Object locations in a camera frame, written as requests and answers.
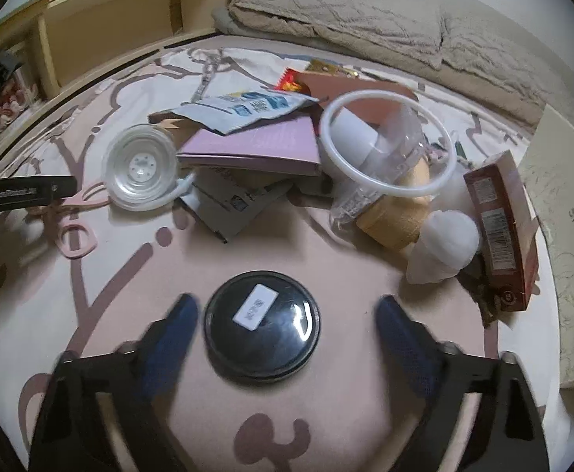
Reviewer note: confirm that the white cardboard shoe box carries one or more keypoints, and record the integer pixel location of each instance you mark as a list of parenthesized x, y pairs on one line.
[(572, 265)]

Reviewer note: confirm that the blue and white sachet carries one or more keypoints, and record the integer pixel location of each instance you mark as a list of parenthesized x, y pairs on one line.
[(247, 108)]

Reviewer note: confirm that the black round tin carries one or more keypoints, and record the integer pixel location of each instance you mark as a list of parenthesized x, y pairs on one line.
[(262, 329)]

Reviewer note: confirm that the brown leather pouch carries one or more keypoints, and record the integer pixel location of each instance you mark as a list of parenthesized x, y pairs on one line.
[(360, 89)]

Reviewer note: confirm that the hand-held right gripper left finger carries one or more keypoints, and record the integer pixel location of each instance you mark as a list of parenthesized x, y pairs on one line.
[(178, 337)]

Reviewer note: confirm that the clear plastic wrapper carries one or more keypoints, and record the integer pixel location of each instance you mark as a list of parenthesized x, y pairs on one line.
[(350, 209)]

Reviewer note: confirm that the clear round plastic dome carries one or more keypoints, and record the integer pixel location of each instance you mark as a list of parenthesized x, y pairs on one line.
[(141, 167)]

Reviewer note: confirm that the beige fleece duvet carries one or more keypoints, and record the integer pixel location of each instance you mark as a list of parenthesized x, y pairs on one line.
[(505, 102)]

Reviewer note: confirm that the grey folded mat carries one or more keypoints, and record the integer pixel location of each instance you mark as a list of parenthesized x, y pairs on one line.
[(221, 22)]

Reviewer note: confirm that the red cardboard box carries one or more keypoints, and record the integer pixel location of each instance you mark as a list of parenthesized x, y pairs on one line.
[(503, 236)]

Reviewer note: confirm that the pink floral storage box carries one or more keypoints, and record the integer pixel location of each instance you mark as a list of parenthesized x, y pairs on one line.
[(12, 104)]

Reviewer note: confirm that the beige bed sheet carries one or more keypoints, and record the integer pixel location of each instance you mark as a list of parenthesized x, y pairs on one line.
[(119, 71)]

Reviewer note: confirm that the white cylinder bottle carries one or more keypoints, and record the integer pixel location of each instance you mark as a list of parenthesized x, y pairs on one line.
[(353, 137)]

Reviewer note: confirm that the pink notebook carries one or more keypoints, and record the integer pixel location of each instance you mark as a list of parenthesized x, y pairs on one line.
[(257, 150)]

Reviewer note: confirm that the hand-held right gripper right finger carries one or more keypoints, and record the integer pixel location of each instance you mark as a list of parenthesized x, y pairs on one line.
[(400, 339)]

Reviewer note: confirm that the cartoon printed blanket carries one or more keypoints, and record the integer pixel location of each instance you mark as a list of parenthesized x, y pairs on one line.
[(134, 280)]

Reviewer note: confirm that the red snack packet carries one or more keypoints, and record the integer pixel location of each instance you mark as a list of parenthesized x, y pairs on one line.
[(291, 83)]

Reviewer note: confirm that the clear plastic cup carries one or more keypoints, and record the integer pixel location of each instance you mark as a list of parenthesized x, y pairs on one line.
[(400, 132)]

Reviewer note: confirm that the wooden shelf unit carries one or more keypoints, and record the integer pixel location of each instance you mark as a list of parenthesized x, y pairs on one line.
[(119, 14)]

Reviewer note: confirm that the white cone shaped toy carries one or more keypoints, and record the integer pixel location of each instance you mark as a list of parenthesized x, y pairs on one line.
[(444, 250)]

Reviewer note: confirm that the grey foil sachet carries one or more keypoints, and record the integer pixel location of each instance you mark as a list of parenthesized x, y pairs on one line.
[(228, 209)]

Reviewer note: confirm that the pink scissors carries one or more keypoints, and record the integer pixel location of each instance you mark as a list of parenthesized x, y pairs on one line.
[(73, 236)]

